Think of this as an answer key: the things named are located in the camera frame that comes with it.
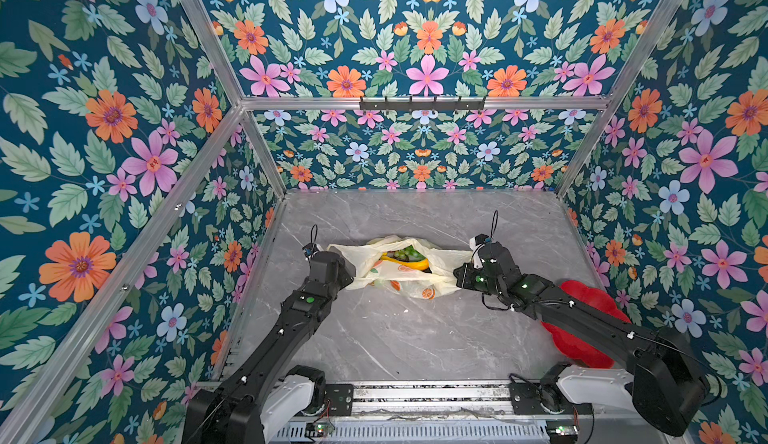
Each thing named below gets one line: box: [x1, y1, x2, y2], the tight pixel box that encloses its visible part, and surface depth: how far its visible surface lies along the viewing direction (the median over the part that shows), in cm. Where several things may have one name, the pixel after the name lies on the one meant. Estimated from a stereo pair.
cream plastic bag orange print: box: [327, 235, 474, 300], surface depth 85 cm
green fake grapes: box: [387, 245, 426, 262], surface depth 97 cm
